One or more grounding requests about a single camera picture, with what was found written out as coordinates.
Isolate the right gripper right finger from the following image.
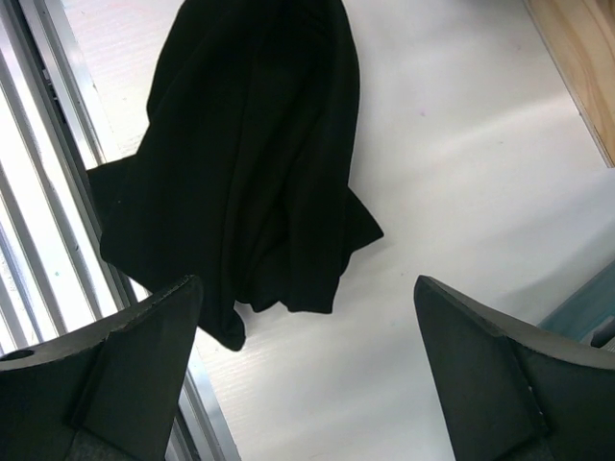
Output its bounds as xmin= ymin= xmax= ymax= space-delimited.
xmin=414 ymin=276 xmax=614 ymax=460

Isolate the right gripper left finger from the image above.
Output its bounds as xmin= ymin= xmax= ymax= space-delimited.
xmin=1 ymin=277 xmax=203 ymax=460

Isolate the small black skirt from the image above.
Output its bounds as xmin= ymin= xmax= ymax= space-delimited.
xmin=87 ymin=1 xmax=383 ymax=351

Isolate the teal plastic basin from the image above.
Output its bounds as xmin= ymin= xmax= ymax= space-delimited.
xmin=539 ymin=262 xmax=614 ymax=352

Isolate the wooden clothes rack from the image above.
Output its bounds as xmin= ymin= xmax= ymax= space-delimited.
xmin=526 ymin=1 xmax=614 ymax=167

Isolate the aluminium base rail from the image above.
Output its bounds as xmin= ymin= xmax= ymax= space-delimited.
xmin=1 ymin=1 xmax=238 ymax=460

